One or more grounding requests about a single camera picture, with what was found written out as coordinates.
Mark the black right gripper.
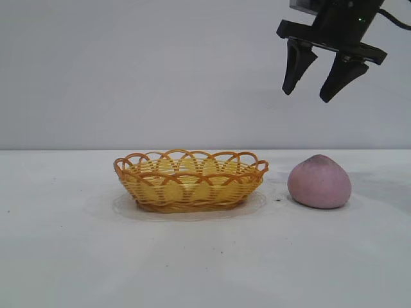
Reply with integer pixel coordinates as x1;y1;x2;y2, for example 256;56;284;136
276;0;388;104

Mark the yellow woven plastic basket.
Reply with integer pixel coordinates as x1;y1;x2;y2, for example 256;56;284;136
112;148;270;214

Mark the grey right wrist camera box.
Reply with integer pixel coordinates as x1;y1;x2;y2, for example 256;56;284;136
288;0;319;14

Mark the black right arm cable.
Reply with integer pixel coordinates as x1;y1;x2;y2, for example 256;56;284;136
378;7;411;32

